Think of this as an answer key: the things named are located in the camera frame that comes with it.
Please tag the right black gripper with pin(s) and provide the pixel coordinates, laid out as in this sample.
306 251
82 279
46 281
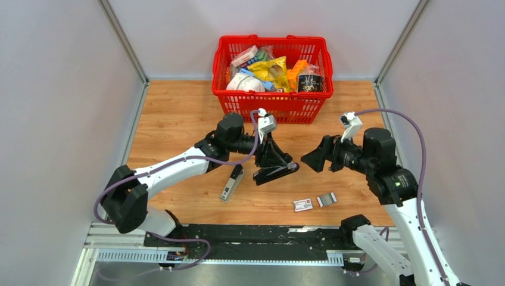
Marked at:
328 150

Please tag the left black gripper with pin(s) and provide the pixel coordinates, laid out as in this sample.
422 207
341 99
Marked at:
266 158

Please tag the grey and black stapler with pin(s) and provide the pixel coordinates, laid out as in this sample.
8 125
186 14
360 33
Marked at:
232 183

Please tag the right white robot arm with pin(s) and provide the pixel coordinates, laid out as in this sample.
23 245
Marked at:
396 188

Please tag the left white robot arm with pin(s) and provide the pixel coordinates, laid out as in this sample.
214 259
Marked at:
125 197

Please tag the grey staple strip box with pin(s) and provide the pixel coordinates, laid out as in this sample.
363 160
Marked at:
326 199

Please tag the red white staple box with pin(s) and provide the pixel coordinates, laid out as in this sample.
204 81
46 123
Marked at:
302 205

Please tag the red plastic shopping basket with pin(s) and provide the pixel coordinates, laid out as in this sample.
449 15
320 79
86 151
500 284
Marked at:
292 107

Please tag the black can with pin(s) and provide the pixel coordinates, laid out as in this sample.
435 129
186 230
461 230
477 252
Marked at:
309 82

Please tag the orange package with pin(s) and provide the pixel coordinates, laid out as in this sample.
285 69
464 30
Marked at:
293 74

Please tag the yellow snack bag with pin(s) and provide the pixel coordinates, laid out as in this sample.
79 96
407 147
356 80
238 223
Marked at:
273 71

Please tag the white round package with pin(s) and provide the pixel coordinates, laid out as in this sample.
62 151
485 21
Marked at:
244 82

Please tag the white pink box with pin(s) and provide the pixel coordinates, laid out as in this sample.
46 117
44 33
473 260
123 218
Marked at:
244 56

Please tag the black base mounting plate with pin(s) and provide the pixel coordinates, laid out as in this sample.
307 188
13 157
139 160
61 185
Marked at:
262 242

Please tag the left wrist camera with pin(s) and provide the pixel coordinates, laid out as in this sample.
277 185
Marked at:
266 122

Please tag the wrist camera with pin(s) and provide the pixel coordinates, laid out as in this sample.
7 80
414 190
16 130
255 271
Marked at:
352 125
266 122

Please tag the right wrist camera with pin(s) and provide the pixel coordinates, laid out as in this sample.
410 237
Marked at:
352 125

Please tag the aluminium frame rail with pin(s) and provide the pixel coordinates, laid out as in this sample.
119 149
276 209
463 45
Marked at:
115 247

